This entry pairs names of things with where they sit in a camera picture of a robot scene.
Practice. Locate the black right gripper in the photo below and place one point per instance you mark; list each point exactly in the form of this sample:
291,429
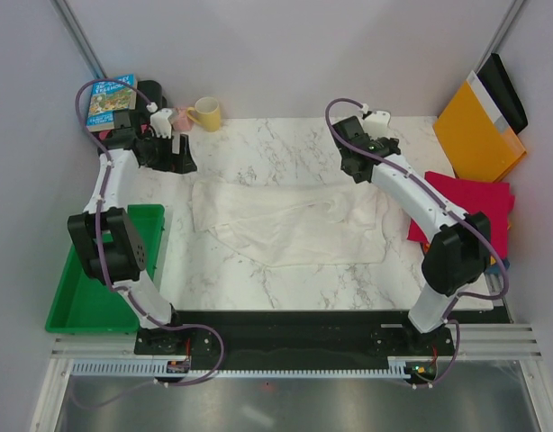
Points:
395,142

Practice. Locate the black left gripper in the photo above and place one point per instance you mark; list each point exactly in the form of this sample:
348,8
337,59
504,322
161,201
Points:
181,163

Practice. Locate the white t shirt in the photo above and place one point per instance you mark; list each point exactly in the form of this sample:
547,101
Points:
337,224

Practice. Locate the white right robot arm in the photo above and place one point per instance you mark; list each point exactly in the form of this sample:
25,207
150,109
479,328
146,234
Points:
458,240

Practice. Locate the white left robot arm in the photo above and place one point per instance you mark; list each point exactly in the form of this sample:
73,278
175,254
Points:
108,245

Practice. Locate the small pink container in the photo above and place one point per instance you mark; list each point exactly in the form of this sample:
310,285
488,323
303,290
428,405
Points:
181,121

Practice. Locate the yellow mug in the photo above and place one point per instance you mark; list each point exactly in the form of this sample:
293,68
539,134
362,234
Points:
206,113

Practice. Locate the black pink drawer organizer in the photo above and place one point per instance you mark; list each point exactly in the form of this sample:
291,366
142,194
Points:
150,94

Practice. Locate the blue treehouse book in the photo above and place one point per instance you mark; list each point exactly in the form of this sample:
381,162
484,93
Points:
108,97

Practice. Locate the orange folded t shirt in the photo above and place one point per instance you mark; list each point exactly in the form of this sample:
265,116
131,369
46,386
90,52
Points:
499,237

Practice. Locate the red folded t shirt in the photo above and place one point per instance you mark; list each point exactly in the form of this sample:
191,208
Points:
495,200

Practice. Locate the black folder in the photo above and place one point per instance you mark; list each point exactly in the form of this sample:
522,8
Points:
498,84

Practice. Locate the blue folded t shirt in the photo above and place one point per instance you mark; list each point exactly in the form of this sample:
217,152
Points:
495,269

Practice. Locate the green plastic tray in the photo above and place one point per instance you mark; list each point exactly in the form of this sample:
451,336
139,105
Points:
82,305

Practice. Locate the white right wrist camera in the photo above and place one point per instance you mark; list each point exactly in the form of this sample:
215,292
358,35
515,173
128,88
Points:
375,123

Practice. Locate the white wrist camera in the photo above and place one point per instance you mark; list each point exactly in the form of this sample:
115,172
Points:
162,120
375,123

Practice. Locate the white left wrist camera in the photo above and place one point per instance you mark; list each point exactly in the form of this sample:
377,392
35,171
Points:
162,120

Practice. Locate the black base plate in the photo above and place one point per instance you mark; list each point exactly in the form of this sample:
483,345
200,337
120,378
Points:
290,339

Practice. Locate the white cable duct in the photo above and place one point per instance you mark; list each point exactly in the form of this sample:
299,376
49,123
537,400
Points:
172,369

